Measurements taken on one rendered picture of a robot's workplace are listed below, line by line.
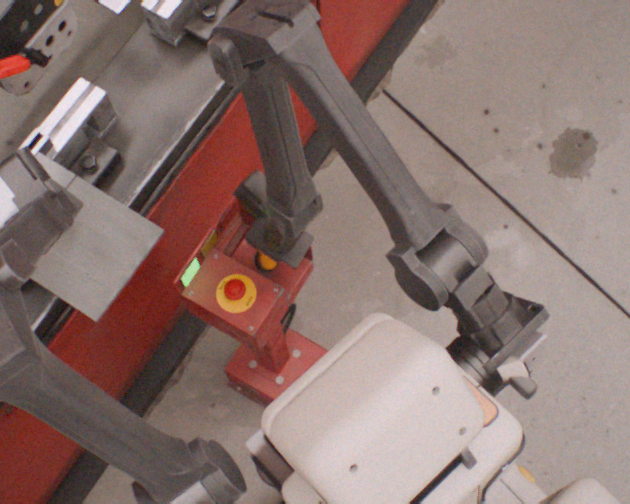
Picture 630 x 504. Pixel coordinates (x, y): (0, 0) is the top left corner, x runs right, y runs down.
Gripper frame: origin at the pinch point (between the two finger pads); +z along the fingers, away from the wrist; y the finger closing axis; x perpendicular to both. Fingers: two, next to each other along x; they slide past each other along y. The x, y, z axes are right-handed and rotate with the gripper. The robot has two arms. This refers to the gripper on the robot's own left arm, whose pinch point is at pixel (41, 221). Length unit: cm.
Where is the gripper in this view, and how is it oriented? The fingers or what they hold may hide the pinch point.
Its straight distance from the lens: 160.1
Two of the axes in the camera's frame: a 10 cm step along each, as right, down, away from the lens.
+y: -5.5, 7.9, -2.6
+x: 7.5, 6.1, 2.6
